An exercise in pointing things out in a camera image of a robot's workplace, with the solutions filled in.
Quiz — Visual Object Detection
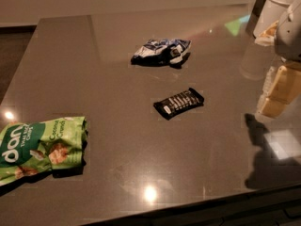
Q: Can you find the black rxbar chocolate bar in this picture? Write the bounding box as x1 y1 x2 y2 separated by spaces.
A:
153 88 204 121

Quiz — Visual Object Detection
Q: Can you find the green rice chip bag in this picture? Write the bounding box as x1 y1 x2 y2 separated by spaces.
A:
0 117 87 186

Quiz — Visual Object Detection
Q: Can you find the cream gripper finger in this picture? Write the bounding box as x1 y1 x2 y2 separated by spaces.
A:
256 61 301 119
255 21 278 46

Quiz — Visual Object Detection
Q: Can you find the blue white snack bag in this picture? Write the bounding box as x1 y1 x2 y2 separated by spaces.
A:
131 39 191 66

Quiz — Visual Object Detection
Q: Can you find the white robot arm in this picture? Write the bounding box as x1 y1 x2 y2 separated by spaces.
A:
253 0 301 121

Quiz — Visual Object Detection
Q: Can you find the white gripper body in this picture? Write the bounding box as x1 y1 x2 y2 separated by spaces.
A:
275 0 301 61

